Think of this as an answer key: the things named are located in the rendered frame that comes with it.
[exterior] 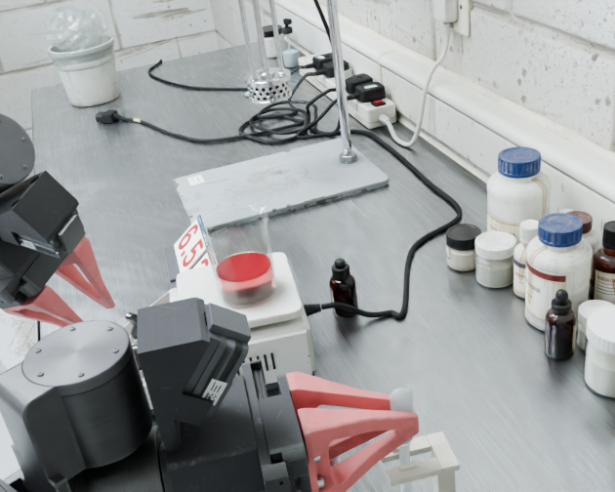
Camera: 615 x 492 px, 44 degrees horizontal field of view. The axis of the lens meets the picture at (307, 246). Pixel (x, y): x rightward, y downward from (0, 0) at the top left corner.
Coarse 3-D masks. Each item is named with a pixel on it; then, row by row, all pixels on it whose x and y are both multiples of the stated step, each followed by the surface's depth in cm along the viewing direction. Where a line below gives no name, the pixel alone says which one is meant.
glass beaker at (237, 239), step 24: (216, 216) 74; (240, 216) 74; (264, 216) 73; (216, 240) 69; (240, 240) 69; (264, 240) 71; (216, 264) 71; (240, 264) 70; (264, 264) 72; (240, 288) 72; (264, 288) 72
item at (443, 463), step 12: (420, 444) 50; (432, 444) 50; (444, 444) 49; (396, 456) 49; (432, 456) 50; (444, 456) 49; (396, 468) 48; (408, 468) 48; (420, 468) 48; (432, 468) 48; (444, 468) 48; (456, 468) 48; (396, 480) 47; (408, 480) 48; (444, 480) 50
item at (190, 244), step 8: (192, 224) 103; (192, 232) 101; (200, 232) 99; (184, 240) 102; (192, 240) 100; (200, 240) 98; (184, 248) 100; (192, 248) 98; (200, 248) 96; (184, 256) 99; (192, 256) 97; (184, 264) 97
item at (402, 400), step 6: (402, 390) 46; (408, 390) 46; (396, 396) 46; (402, 396) 46; (408, 396) 46; (390, 402) 46; (396, 402) 46; (402, 402) 46; (408, 402) 46; (396, 408) 46; (402, 408) 46; (408, 408) 46
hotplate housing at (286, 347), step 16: (176, 288) 82; (288, 320) 74; (304, 320) 74; (256, 336) 72; (272, 336) 72; (288, 336) 72; (304, 336) 72; (256, 352) 72; (272, 352) 73; (288, 352) 73; (304, 352) 73; (240, 368) 73; (272, 368) 74; (288, 368) 74; (304, 368) 74; (144, 384) 72; (272, 384) 75
